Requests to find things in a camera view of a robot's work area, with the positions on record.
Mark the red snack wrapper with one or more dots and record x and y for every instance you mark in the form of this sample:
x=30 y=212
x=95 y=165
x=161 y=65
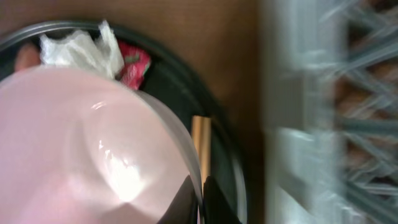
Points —
x=136 y=64

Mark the crumpled white napkin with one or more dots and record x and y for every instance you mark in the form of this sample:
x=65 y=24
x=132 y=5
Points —
x=79 y=50

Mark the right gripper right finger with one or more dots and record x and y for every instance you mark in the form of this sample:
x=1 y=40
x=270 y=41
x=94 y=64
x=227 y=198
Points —
x=217 y=210

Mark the pink bowl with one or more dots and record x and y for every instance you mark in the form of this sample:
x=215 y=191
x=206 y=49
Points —
x=78 y=148

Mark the grey dishwasher rack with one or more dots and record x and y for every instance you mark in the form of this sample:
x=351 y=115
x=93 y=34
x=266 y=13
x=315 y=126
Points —
x=330 y=110

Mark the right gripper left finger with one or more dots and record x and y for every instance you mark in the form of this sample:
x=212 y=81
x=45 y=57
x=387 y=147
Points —
x=184 y=206

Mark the round black serving tray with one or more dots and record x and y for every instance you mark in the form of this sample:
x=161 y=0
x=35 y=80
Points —
x=170 y=80

